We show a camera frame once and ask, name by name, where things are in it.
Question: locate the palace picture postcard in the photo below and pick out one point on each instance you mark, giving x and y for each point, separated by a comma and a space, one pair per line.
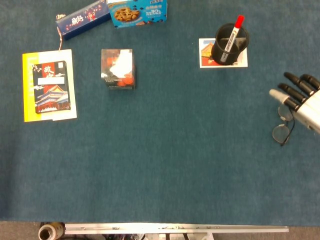
205, 53

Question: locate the aluminium table edge rail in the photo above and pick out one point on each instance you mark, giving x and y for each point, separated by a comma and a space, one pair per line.
175, 228

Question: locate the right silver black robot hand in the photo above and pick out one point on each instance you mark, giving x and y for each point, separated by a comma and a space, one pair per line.
310, 110

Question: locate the red capped white marker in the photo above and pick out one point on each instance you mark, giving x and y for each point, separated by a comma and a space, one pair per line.
231, 37

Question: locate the tissue box cube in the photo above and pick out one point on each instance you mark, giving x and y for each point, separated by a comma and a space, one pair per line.
117, 70

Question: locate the dark palace print notebook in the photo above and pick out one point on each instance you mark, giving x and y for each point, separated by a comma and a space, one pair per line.
51, 87

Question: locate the blue cookie box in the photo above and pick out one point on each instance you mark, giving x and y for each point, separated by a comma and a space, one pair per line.
135, 15

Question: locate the thin-framed eyeglasses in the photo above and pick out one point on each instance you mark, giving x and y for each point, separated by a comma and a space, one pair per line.
280, 133

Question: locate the yellow white booklet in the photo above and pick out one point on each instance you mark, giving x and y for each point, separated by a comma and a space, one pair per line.
27, 87

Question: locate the black mesh pen holder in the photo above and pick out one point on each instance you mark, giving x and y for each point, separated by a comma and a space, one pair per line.
217, 53

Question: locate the brown tape roll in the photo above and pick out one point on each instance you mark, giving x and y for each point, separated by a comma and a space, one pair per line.
46, 233

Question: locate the blue felt table cloth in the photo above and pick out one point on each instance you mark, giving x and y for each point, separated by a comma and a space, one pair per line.
162, 150

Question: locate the long navy printed box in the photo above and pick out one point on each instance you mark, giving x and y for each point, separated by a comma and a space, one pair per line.
80, 22

